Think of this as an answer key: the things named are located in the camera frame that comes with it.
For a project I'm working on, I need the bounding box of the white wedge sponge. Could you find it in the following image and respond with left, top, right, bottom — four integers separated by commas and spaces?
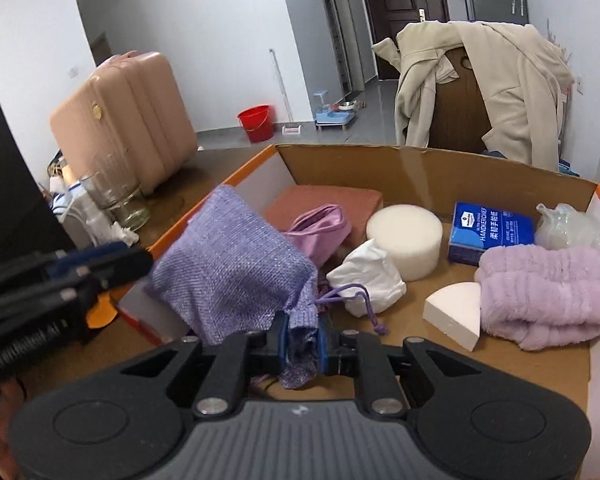
423, 281, 482, 352

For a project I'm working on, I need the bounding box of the white round sponge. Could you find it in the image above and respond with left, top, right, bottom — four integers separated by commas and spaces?
366, 204, 444, 282

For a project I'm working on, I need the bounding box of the clear drinking glass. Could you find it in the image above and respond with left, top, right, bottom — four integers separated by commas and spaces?
79, 152, 152, 232

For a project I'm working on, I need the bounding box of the wooden chair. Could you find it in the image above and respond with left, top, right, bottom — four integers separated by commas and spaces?
430, 45, 491, 153

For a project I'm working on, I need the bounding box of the pink satin pouch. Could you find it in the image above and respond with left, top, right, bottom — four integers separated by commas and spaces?
280, 204, 353, 268

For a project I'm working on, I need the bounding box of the blue tissue packet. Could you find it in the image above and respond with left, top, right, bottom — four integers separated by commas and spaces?
448, 202, 537, 267

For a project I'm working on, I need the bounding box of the grey side door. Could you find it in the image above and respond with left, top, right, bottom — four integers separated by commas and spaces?
315, 0, 366, 96

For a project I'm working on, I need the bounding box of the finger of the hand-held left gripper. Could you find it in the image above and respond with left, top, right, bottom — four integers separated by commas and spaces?
0, 259, 88, 312
47, 241, 155, 289

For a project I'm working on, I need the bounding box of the pink suitcase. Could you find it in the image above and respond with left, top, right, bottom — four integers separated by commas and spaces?
49, 51, 199, 196

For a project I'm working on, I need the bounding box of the purple knit drawstring pouch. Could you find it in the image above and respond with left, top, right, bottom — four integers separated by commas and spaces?
145, 185, 390, 391

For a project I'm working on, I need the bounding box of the blue pet feeder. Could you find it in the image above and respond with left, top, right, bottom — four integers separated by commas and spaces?
312, 90, 358, 131

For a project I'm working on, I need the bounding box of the white long-handled brush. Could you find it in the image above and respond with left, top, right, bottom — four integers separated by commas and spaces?
269, 48, 302, 135

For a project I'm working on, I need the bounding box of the white crumpled tissue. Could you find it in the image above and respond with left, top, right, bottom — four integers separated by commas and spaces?
107, 222, 140, 247

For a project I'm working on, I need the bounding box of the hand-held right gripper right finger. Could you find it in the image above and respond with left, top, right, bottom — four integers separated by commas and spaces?
316, 317, 482, 419

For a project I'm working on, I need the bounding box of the lilac fluffy towel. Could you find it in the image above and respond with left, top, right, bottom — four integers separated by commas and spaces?
475, 246, 600, 352

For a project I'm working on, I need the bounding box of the person's left hand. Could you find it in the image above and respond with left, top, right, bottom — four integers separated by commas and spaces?
0, 376, 29, 467

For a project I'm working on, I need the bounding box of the red bucket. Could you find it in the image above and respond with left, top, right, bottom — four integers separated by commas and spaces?
237, 105, 274, 143

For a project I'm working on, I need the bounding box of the beige coat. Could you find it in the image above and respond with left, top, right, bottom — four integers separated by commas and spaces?
371, 20, 576, 171

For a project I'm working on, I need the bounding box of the white cloth pouch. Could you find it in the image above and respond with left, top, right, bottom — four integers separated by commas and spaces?
326, 238, 407, 318

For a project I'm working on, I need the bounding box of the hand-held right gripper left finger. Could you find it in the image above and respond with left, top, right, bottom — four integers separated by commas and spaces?
122, 310, 293, 418

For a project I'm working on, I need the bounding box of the clear plastic bag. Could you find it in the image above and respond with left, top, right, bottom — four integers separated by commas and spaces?
535, 203, 600, 251

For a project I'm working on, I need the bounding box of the orange-edged cardboard box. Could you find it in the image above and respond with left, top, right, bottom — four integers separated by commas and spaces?
117, 143, 600, 461

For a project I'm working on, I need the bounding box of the dark brown entrance door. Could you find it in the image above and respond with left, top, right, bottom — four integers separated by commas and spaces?
367, 0, 451, 81

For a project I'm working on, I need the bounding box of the brick-red rectangular sponge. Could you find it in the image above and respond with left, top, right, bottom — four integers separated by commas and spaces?
262, 184, 386, 241

